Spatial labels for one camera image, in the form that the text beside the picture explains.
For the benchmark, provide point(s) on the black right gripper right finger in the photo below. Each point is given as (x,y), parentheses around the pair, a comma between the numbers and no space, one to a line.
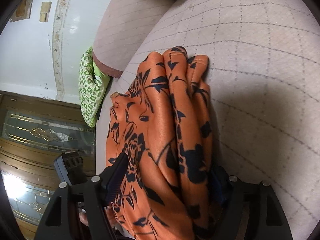
(246,210)

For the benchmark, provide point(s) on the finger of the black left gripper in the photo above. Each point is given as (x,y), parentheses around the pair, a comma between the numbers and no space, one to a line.
(69,168)

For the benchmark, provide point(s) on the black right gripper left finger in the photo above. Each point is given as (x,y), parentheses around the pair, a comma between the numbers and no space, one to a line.
(61,217)

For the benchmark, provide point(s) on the orange black floral garment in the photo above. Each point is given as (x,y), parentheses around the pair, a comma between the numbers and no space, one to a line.
(162,124)

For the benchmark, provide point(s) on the person's right hand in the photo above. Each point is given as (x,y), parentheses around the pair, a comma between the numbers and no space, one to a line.
(107,214)

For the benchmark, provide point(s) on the wooden glass-panel wardrobe door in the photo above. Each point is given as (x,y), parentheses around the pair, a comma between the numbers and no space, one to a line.
(34,132)

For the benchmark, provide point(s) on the green white patterned pillow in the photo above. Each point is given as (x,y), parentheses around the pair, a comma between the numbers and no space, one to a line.
(92,88)

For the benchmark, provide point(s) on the pink brown bolster cushion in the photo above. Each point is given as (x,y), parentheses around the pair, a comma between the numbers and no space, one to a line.
(123,28)

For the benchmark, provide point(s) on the pink quilted bed mattress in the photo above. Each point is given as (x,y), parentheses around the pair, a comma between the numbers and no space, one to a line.
(264,90)

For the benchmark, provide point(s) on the framed wall picture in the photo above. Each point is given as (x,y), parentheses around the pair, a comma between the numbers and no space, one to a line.
(23,11)

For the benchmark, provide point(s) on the beige wall light switch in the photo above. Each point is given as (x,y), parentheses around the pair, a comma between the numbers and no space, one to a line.
(44,11)

